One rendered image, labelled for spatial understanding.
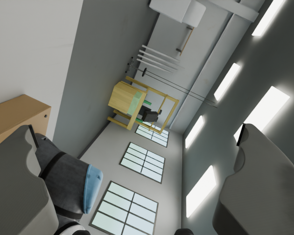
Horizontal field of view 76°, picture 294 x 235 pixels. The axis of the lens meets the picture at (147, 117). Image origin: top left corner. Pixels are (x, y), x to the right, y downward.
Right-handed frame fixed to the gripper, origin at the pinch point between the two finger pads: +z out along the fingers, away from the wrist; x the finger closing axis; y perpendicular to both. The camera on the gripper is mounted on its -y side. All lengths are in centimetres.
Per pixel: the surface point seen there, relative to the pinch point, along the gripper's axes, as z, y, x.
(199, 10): 547, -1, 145
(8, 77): 34.1, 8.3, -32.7
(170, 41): 774, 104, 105
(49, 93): 51, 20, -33
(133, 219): 246, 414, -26
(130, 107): 509, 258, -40
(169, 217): 277, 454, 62
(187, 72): 748, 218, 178
